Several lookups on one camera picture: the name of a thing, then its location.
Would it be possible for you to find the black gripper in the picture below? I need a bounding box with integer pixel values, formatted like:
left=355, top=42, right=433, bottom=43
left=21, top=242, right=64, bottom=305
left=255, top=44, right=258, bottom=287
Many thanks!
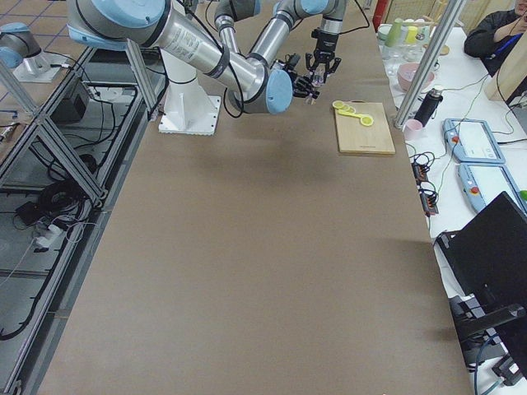
left=291, top=53, right=322, bottom=104
left=310, top=28, right=342, bottom=83

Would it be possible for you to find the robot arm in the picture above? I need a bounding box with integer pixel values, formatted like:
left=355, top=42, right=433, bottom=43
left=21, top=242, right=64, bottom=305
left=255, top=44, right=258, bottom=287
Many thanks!
left=214, top=1, right=347, bottom=82
left=67, top=1, right=334, bottom=114

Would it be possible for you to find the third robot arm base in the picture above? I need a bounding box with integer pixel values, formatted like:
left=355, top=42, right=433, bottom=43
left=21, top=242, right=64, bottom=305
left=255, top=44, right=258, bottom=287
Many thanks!
left=1, top=22, right=69, bottom=83

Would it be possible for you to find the green cup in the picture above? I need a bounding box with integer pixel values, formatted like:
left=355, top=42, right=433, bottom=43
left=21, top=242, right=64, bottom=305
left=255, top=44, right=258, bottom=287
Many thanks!
left=385, top=18, right=403, bottom=48

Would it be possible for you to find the yellow cup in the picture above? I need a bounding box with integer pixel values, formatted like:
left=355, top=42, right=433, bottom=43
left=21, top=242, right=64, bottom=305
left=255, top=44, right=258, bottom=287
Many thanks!
left=404, top=26, right=418, bottom=45

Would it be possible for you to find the pink cup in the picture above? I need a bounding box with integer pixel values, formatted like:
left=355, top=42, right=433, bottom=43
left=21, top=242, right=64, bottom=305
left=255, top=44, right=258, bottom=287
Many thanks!
left=403, top=118, right=423, bottom=141

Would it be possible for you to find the pink bowl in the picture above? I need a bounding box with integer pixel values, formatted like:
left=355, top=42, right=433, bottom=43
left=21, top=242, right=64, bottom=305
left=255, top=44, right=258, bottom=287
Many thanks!
left=397, top=63, right=436, bottom=92

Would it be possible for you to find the bamboo cutting board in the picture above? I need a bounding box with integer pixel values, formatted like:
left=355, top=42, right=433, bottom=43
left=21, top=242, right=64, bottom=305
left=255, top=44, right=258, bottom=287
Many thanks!
left=332, top=100, right=395, bottom=155

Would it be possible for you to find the black water bottle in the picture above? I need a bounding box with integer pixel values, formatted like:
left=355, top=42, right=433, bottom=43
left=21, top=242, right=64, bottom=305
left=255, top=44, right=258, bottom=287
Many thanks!
left=414, top=85, right=444, bottom=127

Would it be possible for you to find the upper teach pendant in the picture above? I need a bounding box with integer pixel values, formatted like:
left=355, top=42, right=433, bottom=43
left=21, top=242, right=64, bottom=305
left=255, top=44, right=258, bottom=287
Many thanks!
left=442, top=118, right=506, bottom=165

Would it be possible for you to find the teach pendant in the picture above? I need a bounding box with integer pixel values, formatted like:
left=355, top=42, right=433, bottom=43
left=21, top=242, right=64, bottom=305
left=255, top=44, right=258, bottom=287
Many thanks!
left=458, top=162, right=526, bottom=213
left=442, top=118, right=506, bottom=165

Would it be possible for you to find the seated person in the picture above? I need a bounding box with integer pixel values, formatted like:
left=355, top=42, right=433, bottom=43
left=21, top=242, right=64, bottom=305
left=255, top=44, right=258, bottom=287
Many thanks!
left=464, top=0, right=526, bottom=77

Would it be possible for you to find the orange black power strip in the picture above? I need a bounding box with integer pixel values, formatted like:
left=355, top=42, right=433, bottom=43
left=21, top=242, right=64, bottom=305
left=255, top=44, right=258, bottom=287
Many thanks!
left=412, top=162, right=439, bottom=217

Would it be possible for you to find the lower teach pendant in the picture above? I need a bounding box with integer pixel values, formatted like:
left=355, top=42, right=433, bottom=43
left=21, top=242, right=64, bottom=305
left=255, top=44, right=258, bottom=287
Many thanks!
left=458, top=162, right=526, bottom=213

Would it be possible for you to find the black monitor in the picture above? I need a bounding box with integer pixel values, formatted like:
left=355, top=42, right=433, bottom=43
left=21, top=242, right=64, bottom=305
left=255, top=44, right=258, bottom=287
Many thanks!
left=436, top=192, right=526, bottom=374

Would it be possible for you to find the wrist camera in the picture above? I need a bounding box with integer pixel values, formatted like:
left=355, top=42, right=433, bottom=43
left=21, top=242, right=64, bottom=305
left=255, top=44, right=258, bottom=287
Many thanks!
left=283, top=53, right=300, bottom=72

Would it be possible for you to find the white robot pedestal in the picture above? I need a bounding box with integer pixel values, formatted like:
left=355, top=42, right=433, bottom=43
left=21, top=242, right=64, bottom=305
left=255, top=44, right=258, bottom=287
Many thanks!
left=159, top=49, right=222, bottom=136

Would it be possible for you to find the aluminium frame post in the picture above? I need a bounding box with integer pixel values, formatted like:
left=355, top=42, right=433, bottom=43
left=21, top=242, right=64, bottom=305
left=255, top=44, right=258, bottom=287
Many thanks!
left=394, top=0, right=466, bottom=129

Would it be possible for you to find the black box under frame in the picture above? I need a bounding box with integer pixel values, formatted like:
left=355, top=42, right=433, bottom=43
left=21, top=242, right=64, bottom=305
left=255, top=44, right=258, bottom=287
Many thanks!
left=51, top=82, right=90, bottom=123

